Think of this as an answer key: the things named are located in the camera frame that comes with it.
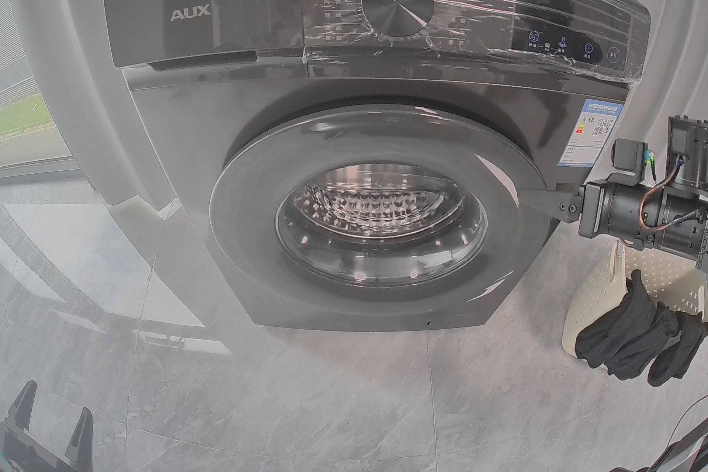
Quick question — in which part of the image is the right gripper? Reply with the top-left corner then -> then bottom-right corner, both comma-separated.
519,180 -> 666,245

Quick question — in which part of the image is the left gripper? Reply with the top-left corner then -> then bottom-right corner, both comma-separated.
0,379 -> 94,472

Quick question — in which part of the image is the cream laundry basket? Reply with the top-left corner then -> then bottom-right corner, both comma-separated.
561,240 -> 708,367

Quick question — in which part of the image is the heap of dark clothes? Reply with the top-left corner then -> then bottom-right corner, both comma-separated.
574,268 -> 708,387

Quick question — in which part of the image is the grey washing machine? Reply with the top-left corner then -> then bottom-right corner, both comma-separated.
103,0 -> 652,333

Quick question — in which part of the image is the window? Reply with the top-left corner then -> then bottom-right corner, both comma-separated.
0,0 -> 79,183

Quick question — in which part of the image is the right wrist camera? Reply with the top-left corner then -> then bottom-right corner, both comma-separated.
606,138 -> 649,186

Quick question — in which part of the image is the black cable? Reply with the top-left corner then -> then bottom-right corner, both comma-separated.
646,402 -> 708,472

